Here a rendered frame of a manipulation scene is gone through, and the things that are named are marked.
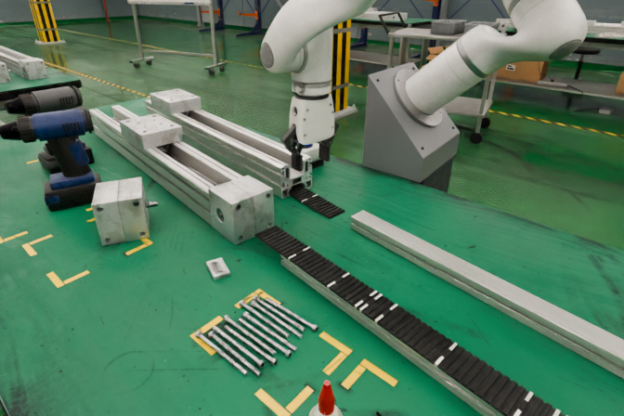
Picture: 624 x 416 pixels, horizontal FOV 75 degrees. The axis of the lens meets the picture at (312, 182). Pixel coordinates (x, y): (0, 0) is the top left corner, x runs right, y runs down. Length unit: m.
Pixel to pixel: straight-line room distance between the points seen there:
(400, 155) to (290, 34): 0.50
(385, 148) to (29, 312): 0.85
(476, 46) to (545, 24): 0.15
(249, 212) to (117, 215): 0.26
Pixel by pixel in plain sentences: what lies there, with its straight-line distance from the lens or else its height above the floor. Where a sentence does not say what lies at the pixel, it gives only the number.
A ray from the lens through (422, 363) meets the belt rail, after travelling 0.62.
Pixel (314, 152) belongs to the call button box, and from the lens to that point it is 1.13.
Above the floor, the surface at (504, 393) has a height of 0.81.
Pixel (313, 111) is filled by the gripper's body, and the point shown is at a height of 1.01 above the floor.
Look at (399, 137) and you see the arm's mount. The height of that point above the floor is 0.89.
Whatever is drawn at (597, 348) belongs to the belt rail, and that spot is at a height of 0.81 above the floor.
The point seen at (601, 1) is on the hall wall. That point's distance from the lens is 8.18.
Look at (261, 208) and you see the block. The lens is 0.84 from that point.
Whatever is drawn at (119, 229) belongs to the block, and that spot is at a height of 0.81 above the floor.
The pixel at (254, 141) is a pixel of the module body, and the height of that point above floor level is 0.85.
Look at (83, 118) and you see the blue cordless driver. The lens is 1.04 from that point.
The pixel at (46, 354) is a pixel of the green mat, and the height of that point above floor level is 0.78.
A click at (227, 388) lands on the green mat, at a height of 0.78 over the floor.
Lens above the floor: 1.26
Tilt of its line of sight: 26 degrees down
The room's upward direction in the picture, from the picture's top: straight up
